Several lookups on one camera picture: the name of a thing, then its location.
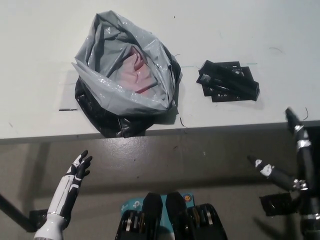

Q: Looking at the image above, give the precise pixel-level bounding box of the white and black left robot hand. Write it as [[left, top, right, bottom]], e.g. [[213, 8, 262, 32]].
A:
[[46, 149, 93, 221]]

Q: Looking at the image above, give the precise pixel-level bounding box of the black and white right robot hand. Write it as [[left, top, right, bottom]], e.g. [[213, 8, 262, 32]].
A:
[[246, 106, 320, 219]]

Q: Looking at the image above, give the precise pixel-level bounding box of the grey and black plastic bag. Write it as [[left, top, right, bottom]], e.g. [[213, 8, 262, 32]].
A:
[[71, 12, 182, 138]]

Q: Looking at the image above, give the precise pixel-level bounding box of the pink item inside bag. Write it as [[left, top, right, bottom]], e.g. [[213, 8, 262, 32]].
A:
[[119, 47, 161, 95]]

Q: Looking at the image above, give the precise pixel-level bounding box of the black tape square marker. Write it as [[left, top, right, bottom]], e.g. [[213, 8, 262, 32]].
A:
[[199, 60, 258, 103]]

